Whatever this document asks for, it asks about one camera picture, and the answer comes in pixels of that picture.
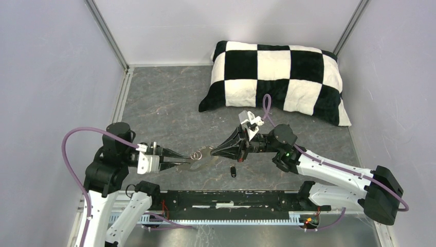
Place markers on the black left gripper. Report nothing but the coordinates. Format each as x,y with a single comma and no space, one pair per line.
164,164

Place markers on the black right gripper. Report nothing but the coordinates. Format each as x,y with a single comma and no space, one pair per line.
236,146

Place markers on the black key tag white label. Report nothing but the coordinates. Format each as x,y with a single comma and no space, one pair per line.
233,171

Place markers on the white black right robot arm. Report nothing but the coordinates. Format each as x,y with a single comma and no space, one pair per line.
375,192

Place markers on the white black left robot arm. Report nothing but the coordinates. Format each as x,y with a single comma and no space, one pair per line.
104,177

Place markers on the black and white checkered pillow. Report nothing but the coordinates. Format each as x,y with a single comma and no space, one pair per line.
297,78

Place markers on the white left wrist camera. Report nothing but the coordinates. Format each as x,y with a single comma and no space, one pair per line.
143,162

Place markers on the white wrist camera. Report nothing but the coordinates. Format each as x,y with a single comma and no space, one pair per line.
250,123
143,162

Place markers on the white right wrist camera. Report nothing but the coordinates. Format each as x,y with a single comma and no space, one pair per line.
250,123

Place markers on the black mounting base rail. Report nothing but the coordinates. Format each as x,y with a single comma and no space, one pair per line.
232,204

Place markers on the white toothed cable duct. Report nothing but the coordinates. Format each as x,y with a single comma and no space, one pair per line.
293,219

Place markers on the aluminium frame post left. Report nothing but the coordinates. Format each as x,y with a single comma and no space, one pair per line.
97,15

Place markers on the aluminium frame post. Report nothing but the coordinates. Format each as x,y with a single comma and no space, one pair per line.
97,15
355,17

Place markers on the aluminium frame post right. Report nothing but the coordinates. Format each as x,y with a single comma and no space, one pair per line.
355,17

